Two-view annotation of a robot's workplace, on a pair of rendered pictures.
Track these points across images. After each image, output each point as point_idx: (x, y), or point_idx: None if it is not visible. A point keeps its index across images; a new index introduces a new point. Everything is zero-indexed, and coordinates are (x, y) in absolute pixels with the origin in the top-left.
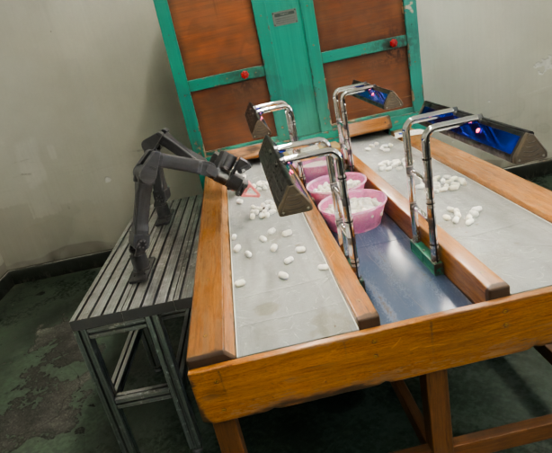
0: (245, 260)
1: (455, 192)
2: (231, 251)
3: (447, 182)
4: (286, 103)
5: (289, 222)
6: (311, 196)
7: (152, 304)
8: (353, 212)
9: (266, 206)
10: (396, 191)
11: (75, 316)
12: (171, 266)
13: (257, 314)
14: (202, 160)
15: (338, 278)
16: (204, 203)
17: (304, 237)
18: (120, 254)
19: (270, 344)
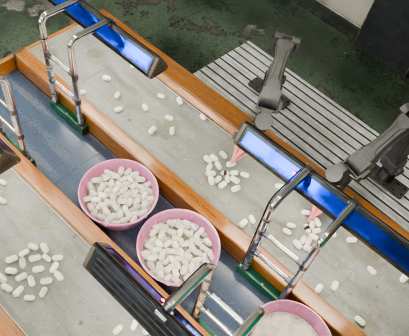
0: (158, 93)
1: (8, 252)
2: (184, 101)
3: (22, 273)
4: (317, 240)
5: (172, 155)
6: (232, 270)
7: (208, 65)
8: (110, 182)
9: (226, 175)
10: (76, 225)
11: (251, 44)
12: (249, 103)
13: (97, 48)
14: (271, 91)
15: (57, 76)
16: (314, 165)
17: (132, 131)
18: (327, 107)
19: (70, 32)
